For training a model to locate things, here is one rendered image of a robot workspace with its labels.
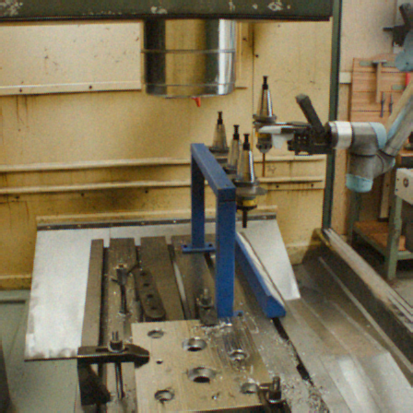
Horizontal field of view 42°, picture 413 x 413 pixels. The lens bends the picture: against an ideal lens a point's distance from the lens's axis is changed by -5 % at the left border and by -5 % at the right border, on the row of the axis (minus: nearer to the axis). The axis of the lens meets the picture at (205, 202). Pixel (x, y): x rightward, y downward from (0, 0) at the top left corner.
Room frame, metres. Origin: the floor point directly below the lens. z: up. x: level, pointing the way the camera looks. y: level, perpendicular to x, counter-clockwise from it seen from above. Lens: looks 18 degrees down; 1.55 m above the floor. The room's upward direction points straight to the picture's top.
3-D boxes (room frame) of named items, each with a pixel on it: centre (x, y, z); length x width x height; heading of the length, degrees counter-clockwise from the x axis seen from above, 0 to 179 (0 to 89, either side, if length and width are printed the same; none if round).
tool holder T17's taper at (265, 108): (1.43, -0.15, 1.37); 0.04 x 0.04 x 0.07
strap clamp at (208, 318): (1.02, 0.00, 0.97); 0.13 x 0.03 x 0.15; 9
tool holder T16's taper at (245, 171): (1.20, -0.09, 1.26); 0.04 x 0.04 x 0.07
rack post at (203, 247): (1.57, 0.02, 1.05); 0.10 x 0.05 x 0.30; 99
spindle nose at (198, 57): (0.92, 0.03, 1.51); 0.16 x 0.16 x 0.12
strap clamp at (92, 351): (0.84, 0.17, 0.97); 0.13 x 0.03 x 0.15; 99
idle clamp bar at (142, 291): (1.17, 0.13, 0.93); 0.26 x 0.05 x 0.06; 14
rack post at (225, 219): (1.13, -0.04, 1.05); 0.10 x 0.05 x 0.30; 99
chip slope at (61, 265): (1.57, 0.12, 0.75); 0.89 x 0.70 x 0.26; 99
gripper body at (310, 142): (1.44, -0.28, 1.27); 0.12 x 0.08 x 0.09; 98
